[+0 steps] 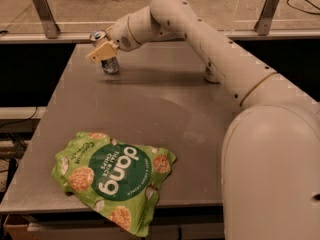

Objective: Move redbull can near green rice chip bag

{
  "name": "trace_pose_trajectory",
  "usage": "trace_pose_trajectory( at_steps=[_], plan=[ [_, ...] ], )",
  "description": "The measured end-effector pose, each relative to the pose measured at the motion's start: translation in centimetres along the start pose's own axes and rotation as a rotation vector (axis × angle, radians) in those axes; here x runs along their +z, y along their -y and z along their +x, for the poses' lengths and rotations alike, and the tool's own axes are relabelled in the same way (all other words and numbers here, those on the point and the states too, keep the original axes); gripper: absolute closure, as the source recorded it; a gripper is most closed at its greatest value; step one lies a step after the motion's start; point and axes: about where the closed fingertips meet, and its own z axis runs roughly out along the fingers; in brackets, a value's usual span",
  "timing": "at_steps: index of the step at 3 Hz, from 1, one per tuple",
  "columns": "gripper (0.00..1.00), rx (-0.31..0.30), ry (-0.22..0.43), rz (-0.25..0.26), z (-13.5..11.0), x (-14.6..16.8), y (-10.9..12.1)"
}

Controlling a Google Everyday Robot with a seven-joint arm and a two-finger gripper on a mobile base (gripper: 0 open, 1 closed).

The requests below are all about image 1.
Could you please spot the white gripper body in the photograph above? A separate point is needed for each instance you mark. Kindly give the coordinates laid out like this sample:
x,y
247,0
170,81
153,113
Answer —
x,y
119,34

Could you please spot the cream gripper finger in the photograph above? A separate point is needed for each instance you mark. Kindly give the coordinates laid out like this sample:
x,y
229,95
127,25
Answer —
x,y
104,51

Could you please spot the redbull can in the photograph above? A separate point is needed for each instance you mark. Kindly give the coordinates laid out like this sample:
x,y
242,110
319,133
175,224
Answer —
x,y
109,66

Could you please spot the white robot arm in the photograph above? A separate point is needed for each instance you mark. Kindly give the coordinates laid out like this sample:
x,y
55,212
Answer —
x,y
270,160

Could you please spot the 7up soda can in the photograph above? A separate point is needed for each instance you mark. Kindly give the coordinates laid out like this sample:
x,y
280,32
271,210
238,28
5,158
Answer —
x,y
211,76

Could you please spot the green rice chip bag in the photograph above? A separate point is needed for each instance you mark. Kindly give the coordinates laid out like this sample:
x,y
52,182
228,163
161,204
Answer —
x,y
119,181

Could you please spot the metal rail behind table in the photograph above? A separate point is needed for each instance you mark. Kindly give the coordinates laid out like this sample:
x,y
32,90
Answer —
x,y
86,38

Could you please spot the left metal bracket post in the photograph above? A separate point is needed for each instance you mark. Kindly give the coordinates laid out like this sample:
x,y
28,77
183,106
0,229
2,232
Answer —
x,y
50,27

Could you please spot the metal bracket post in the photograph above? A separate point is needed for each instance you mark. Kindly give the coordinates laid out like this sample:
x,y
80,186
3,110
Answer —
x,y
50,27
264,22

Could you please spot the right metal bracket post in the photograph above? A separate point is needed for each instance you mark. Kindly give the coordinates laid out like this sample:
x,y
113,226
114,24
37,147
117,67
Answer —
x,y
264,22

